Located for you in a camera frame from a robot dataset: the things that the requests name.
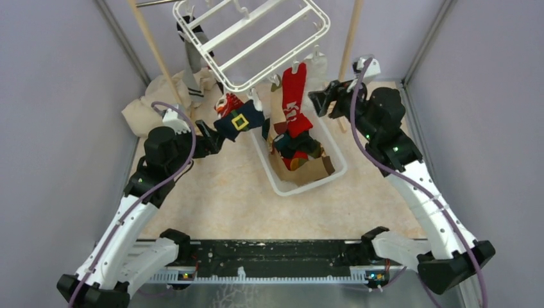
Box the navy buckle christmas sock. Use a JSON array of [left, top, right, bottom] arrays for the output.
[[214, 93, 265, 142]]

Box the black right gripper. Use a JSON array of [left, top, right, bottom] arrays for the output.
[[307, 76, 376, 141]]

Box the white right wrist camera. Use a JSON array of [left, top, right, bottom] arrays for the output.
[[352, 57, 381, 84]]

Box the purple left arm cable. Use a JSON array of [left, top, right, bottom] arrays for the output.
[[67, 101, 197, 308]]

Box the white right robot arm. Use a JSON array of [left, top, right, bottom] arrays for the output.
[[308, 81, 496, 298]]

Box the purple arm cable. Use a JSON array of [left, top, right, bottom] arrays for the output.
[[350, 57, 489, 308], [67, 101, 197, 308]]

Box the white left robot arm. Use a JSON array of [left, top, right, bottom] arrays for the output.
[[56, 120, 225, 307]]

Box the brown cloth in basket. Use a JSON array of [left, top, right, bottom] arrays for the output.
[[268, 151, 336, 186]]

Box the beige crumpled cloth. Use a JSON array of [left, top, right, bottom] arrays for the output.
[[122, 68, 216, 138]]

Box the red plain sock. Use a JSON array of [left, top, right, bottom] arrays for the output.
[[282, 63, 313, 138]]

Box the white plastic laundry basket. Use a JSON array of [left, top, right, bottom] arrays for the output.
[[250, 110, 348, 197]]

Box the white plastic sock hanger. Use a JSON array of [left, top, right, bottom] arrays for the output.
[[172, 1, 331, 93]]

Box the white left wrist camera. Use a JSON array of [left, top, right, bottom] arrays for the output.
[[162, 108, 191, 134]]

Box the wooden drying rack frame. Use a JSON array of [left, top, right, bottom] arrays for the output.
[[127, 0, 365, 133]]

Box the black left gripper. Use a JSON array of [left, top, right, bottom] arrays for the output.
[[167, 119, 226, 176]]

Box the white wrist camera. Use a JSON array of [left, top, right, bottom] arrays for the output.
[[352, 57, 381, 84], [162, 108, 191, 134]]

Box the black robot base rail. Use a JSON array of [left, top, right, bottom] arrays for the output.
[[148, 239, 403, 287]]

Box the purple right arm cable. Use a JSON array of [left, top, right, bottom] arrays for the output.
[[350, 57, 489, 308]]

